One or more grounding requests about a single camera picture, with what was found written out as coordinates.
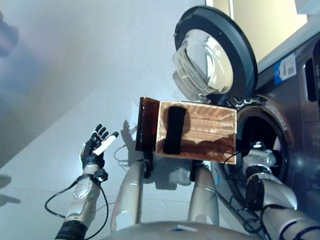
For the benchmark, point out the dark grey washing machine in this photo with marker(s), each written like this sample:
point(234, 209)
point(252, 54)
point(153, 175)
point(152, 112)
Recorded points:
point(300, 112)

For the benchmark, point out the blue white sticker label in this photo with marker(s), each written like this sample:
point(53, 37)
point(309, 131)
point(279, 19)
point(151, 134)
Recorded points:
point(285, 68)

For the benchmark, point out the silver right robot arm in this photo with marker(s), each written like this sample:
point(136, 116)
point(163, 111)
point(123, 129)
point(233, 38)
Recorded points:
point(280, 192)

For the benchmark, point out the dark brown glossy stool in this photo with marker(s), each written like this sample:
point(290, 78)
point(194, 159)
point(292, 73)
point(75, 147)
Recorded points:
point(147, 125)

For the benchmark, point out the silver right robot leg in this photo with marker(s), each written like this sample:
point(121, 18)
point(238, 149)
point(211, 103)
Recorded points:
point(203, 195)

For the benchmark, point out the white counter cabinet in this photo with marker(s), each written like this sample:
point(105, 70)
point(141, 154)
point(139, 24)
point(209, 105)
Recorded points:
point(270, 25)

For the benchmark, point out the light wicker laundry basket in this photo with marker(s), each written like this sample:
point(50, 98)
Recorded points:
point(212, 125)

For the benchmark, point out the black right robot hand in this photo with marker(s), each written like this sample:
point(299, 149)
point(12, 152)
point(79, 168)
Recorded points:
point(277, 152)

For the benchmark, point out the long black garment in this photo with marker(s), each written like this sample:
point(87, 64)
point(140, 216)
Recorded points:
point(175, 130)

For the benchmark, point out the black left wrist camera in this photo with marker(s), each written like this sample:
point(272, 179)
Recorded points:
point(100, 175)

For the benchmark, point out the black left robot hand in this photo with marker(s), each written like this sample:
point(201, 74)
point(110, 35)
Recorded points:
point(92, 152)

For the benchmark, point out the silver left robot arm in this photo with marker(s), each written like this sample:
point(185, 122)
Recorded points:
point(82, 195)

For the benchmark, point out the grey robot torso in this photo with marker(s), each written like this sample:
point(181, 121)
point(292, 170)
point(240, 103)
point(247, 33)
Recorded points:
point(175, 233)

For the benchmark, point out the round washing machine door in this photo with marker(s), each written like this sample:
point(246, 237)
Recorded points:
point(237, 37)

